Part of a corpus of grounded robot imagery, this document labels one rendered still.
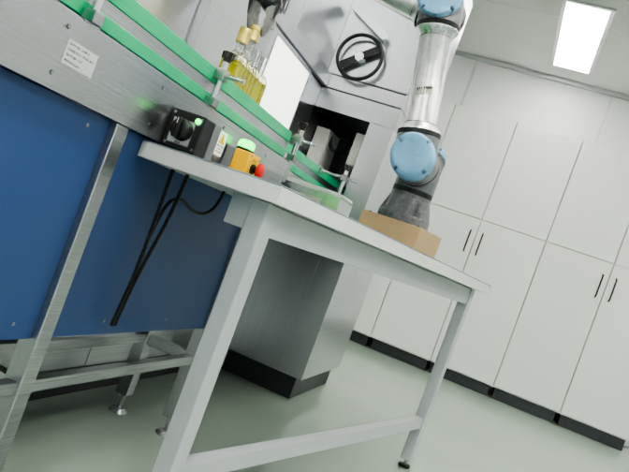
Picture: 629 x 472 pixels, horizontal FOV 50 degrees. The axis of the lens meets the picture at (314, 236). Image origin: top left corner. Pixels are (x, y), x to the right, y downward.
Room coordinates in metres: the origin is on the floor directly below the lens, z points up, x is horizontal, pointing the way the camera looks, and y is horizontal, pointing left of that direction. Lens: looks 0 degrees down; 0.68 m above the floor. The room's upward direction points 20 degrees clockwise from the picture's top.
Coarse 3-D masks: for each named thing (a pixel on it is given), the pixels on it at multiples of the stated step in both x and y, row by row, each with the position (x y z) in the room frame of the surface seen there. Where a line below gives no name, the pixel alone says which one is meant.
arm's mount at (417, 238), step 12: (360, 216) 1.88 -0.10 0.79; (372, 216) 1.87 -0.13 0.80; (384, 216) 1.85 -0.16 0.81; (372, 228) 1.86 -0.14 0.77; (384, 228) 1.84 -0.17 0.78; (396, 228) 1.83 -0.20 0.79; (408, 228) 1.81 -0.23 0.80; (420, 228) 1.79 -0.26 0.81; (408, 240) 1.80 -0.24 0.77; (420, 240) 1.82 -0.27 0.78; (432, 240) 1.90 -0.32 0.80; (432, 252) 1.93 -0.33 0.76
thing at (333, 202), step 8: (288, 184) 2.12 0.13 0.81; (296, 184) 2.11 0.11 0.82; (304, 192) 2.10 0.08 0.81; (312, 192) 2.10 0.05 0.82; (320, 192) 2.09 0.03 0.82; (320, 200) 2.09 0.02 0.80; (328, 200) 2.08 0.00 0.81; (336, 200) 2.07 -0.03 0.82; (336, 208) 2.07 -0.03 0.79; (344, 208) 2.16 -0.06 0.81
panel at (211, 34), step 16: (208, 0) 1.88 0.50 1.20; (224, 0) 1.94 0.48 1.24; (240, 0) 2.02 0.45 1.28; (208, 16) 1.89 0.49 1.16; (224, 16) 1.97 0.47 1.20; (240, 16) 2.05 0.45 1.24; (192, 32) 1.88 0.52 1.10; (208, 32) 1.92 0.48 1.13; (224, 32) 2.00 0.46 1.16; (272, 32) 2.29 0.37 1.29; (208, 48) 1.95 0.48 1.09; (224, 48) 2.03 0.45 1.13; (256, 48) 2.23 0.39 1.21; (272, 48) 2.34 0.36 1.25; (288, 48) 2.46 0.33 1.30; (304, 64) 2.64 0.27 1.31; (288, 128) 2.72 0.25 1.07
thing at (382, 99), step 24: (360, 0) 2.98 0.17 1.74; (360, 24) 2.96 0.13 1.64; (384, 24) 2.94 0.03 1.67; (408, 24) 2.91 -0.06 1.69; (336, 48) 2.98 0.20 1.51; (384, 48) 2.93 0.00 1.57; (408, 48) 2.90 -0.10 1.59; (456, 48) 3.53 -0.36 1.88; (336, 72) 2.97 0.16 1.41; (384, 72) 2.91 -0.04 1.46; (408, 72) 2.89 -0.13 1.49; (336, 96) 2.96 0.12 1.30; (360, 96) 2.94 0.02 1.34; (384, 96) 2.90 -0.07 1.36; (408, 96) 2.92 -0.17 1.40; (336, 120) 3.14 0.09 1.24; (360, 120) 2.94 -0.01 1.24; (384, 120) 2.89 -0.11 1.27
